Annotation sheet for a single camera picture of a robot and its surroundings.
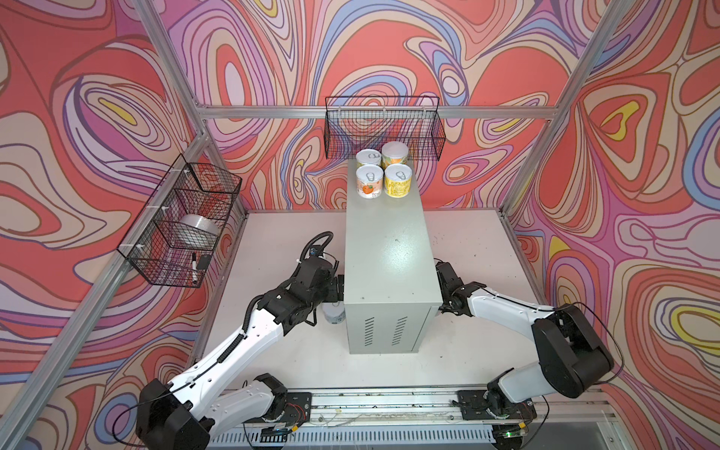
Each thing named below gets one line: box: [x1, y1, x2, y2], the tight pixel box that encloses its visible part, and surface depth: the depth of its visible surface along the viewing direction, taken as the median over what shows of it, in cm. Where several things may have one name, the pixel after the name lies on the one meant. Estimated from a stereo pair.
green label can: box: [355, 148, 382, 168], surface depth 80 cm
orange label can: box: [381, 140, 409, 170], surface depth 78 cm
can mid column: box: [356, 164, 384, 199], surface depth 75 cm
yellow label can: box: [384, 163, 413, 199], surface depth 75 cm
